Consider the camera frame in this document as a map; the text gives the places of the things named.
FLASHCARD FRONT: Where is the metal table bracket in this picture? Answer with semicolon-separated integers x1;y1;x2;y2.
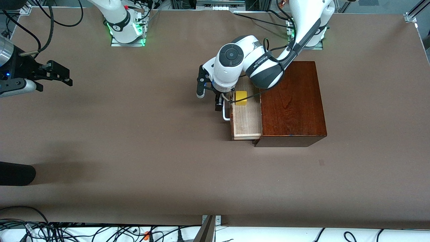
194;215;221;242

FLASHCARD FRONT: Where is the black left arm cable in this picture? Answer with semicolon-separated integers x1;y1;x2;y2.
230;0;298;103

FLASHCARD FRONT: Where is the black looped cable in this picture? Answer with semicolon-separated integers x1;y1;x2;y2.
0;206;51;232

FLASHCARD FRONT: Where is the dark brown wooden cabinet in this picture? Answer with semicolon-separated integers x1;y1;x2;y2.
253;61;328;148

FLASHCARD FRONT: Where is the wooden drawer with white handle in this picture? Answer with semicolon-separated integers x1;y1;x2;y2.
220;77;263;141

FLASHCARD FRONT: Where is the black cable on table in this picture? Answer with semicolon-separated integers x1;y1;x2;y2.
233;13;291;29

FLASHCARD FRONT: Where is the black cylindrical object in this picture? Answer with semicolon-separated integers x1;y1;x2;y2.
0;161;36;186

